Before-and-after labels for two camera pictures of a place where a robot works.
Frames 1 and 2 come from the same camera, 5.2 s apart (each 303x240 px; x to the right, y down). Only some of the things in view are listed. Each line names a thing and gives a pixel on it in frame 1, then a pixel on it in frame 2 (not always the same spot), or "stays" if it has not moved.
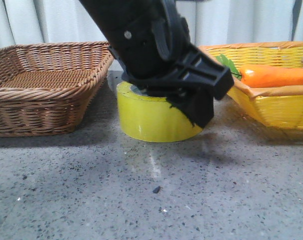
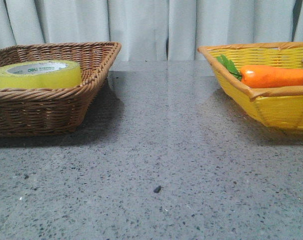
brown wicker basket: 43,89 stays
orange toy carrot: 269,76 stays
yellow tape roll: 149,118 to 40,74
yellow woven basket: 286,107 stays
